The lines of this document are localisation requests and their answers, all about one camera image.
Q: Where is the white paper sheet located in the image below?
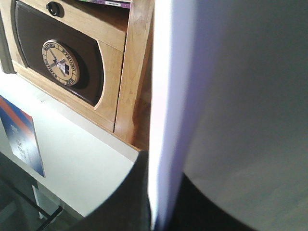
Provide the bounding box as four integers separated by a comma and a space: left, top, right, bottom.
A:
148, 0, 308, 231

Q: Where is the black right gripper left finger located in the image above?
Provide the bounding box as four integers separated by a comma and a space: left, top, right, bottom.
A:
83, 151, 151, 231

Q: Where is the wooden desk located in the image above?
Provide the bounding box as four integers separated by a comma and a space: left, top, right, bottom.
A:
0, 0, 154, 150

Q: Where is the round emblem plaque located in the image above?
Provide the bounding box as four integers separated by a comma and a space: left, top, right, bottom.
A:
42, 39, 80, 86

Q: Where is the black round drawer knob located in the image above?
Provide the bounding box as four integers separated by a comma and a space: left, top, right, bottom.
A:
46, 1, 60, 16

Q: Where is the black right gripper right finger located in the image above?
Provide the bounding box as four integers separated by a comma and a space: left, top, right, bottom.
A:
168, 174, 253, 231

